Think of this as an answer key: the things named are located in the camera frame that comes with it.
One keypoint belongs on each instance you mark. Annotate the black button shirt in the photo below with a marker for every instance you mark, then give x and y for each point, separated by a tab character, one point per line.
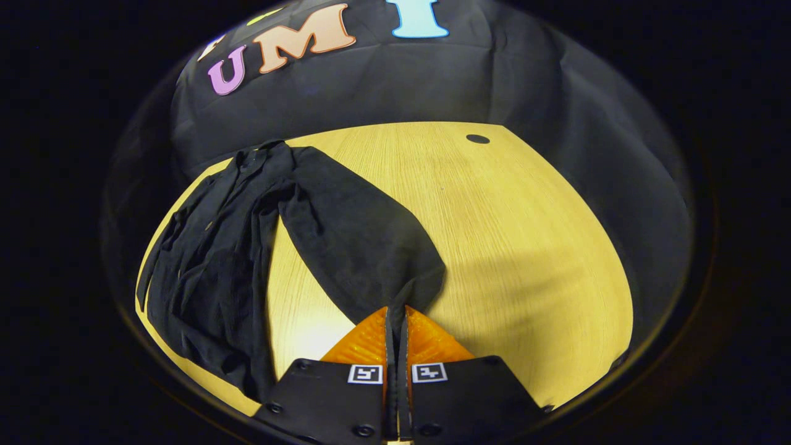
346	235

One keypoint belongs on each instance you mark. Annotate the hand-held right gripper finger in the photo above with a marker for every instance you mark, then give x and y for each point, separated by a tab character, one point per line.
403	395
391	395

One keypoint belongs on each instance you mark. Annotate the black backdrop cloth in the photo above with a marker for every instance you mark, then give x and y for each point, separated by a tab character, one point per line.
432	86

